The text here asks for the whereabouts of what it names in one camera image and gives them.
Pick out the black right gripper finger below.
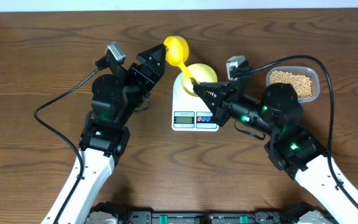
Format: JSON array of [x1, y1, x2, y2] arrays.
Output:
[[191, 78, 231, 93], [195, 88, 228, 114]]

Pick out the yellow measuring scoop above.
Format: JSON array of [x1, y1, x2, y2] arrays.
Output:
[[163, 36, 197, 85]]

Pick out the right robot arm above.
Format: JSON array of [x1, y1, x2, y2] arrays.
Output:
[[193, 81, 358, 223]]

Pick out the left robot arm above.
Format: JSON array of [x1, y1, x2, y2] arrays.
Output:
[[43, 42, 167, 223]]

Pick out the yellow bowl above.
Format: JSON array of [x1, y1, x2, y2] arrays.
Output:
[[181, 63, 218, 97]]

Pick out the white kitchen scale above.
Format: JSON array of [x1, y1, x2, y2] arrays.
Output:
[[172, 73, 219, 132]]

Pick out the soybeans in container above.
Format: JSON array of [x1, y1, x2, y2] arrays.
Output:
[[269, 70, 312, 98]]

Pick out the clear plastic container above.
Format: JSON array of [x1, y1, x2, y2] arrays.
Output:
[[266, 66, 320, 103]]

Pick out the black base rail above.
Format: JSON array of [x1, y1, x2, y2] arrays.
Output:
[[82, 202, 338, 224]]

